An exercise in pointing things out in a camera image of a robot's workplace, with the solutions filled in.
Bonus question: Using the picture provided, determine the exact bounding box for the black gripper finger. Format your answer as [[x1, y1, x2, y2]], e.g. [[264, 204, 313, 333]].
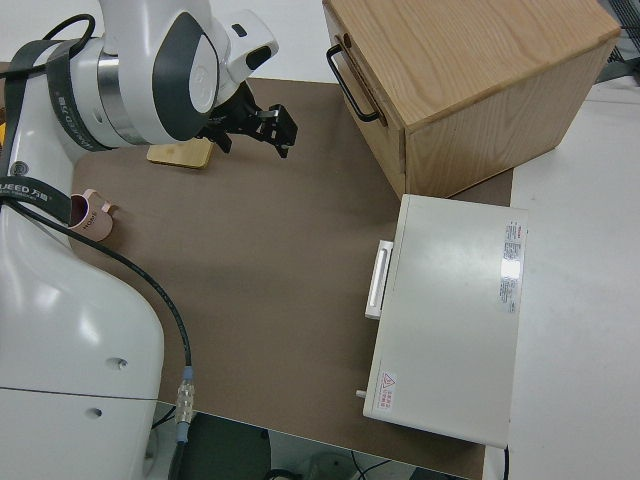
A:
[[254, 104, 300, 160], [208, 128, 232, 154]]

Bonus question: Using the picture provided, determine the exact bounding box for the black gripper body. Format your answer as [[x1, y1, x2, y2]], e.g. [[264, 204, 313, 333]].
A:
[[197, 82, 264, 140]]

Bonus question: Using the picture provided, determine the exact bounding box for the pink mug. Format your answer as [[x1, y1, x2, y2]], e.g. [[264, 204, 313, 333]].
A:
[[68, 188, 120, 242]]

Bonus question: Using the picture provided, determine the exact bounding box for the wooden mug rack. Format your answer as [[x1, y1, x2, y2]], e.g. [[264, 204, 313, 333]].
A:
[[146, 137, 215, 171]]

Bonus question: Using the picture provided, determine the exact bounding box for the brown table mat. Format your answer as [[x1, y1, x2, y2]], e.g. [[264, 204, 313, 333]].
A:
[[69, 77, 516, 480]]

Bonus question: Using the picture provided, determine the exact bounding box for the wooden cabinet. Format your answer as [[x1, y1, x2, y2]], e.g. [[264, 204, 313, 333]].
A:
[[322, 0, 622, 199]]

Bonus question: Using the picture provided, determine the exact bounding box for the white toaster oven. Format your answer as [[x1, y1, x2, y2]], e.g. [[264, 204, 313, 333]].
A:
[[353, 193, 530, 448]]

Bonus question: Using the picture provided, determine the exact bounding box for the black cabinet handle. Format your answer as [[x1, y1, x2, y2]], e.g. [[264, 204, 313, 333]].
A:
[[325, 43, 381, 123]]

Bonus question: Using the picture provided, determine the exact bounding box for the white oven door handle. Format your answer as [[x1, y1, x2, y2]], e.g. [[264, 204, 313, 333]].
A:
[[363, 239, 395, 321]]

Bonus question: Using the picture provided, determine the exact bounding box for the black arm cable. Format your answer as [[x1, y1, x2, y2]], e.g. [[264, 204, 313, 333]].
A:
[[0, 13, 197, 480]]

